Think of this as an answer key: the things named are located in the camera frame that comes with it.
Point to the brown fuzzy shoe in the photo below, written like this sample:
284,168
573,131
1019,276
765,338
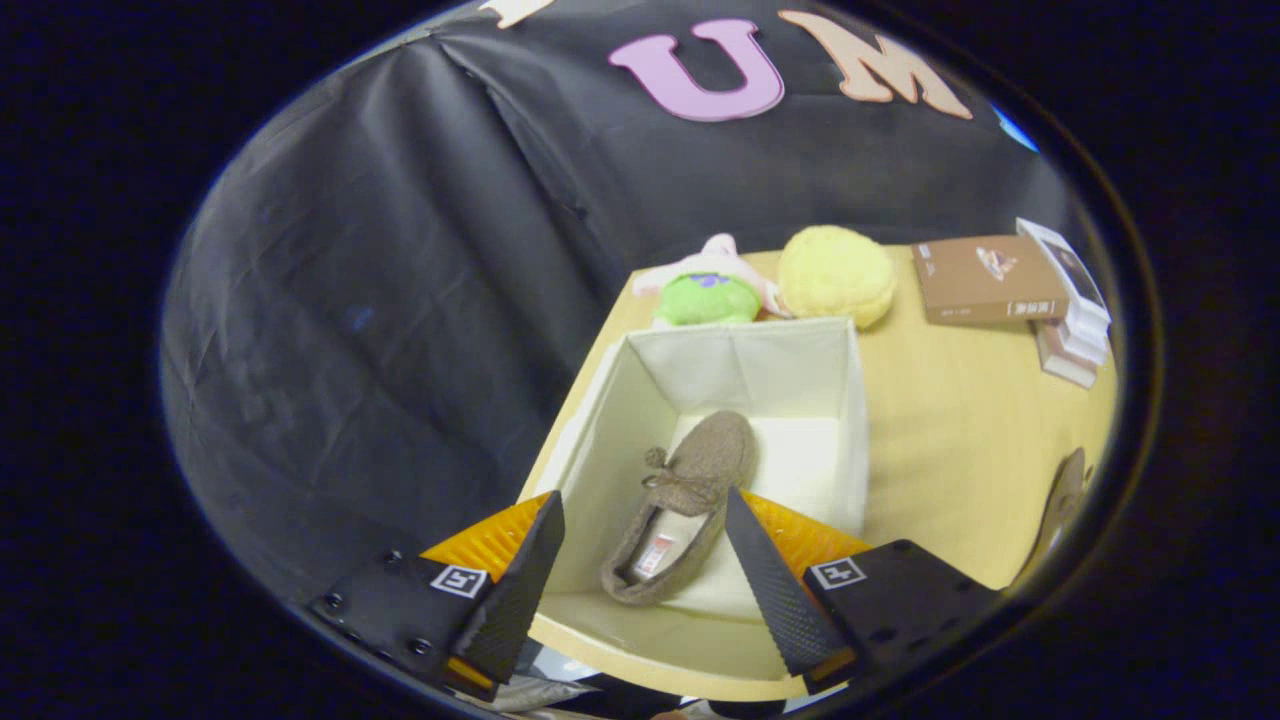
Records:
1065,495
705,460

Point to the green and pink plush toy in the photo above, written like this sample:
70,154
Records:
705,300

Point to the brown book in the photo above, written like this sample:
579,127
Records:
985,285

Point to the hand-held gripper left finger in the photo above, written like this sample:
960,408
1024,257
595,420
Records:
520,590

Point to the beige fabric storage box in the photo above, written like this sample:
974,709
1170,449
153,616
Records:
600,470

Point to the yellow round plush cushion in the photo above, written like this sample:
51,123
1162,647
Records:
835,270

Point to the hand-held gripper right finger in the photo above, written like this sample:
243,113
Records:
770,590

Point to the black backdrop cloth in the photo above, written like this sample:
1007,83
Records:
380,320

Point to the maroon book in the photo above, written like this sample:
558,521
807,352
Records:
1062,365

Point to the white book with dark cover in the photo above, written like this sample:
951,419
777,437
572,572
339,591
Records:
1070,270

